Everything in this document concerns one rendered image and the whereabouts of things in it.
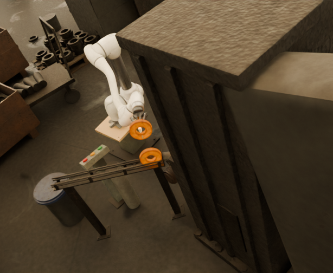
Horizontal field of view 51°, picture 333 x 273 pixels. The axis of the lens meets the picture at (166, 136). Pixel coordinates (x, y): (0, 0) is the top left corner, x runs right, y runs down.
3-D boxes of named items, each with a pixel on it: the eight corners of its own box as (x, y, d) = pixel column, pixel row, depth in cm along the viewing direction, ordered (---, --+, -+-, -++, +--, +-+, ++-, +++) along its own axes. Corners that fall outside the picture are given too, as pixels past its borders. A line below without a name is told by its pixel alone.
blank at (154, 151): (158, 167, 247) (157, 164, 249) (165, 151, 237) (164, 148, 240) (137, 165, 242) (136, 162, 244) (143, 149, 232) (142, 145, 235)
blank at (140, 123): (149, 119, 226) (149, 116, 229) (126, 124, 227) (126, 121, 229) (154, 137, 236) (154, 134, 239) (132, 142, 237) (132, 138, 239)
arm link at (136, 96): (147, 103, 252) (139, 116, 258) (146, 91, 264) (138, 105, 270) (134, 97, 247) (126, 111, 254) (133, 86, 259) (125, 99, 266)
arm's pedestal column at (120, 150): (108, 153, 363) (96, 132, 342) (133, 128, 380) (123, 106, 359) (134, 166, 339) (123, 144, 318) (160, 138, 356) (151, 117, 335)
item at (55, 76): (74, 76, 498) (39, 15, 434) (91, 94, 452) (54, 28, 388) (-2, 121, 472) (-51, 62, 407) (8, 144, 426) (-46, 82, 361)
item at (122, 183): (143, 202, 305) (121, 164, 270) (133, 211, 301) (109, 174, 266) (135, 195, 313) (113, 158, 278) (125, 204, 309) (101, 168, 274)
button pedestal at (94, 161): (135, 193, 315) (109, 147, 274) (115, 211, 307) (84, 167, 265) (125, 184, 326) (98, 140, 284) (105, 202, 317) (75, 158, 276)
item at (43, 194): (96, 210, 313) (74, 182, 284) (67, 236, 302) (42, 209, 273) (78, 193, 334) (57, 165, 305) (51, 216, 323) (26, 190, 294)
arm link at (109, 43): (121, 103, 336) (138, 90, 342) (130, 111, 327) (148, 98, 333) (91, 39, 276) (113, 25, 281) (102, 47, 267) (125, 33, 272)
